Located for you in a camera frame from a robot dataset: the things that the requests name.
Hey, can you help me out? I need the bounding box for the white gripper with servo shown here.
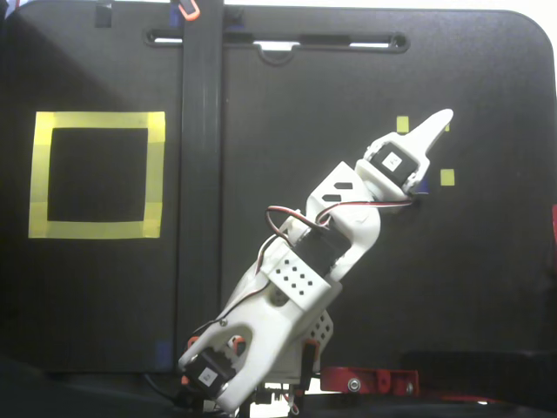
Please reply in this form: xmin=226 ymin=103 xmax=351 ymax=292
xmin=354 ymin=108 xmax=454 ymax=214

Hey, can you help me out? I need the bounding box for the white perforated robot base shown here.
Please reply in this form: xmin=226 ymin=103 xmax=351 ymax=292
xmin=256 ymin=309 xmax=336 ymax=391

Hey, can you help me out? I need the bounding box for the flat black divider strip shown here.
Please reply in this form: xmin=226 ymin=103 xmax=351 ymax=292
xmin=176 ymin=0 xmax=225 ymax=376

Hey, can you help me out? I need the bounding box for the yellow tape square outline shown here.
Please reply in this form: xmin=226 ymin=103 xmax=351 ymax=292
xmin=27 ymin=111 xmax=166 ymax=240

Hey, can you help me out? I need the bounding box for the red white black servo cable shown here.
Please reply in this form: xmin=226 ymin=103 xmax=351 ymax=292
xmin=264 ymin=206 xmax=334 ymax=239
xmin=191 ymin=243 xmax=279 ymax=337
xmin=315 ymin=198 xmax=419 ymax=226

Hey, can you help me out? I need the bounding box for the red metal clamp bracket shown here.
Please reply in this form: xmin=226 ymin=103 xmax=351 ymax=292
xmin=320 ymin=365 xmax=421 ymax=398

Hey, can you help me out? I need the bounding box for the black power cable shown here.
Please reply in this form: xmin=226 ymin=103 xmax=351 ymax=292
xmin=143 ymin=372 xmax=227 ymax=413

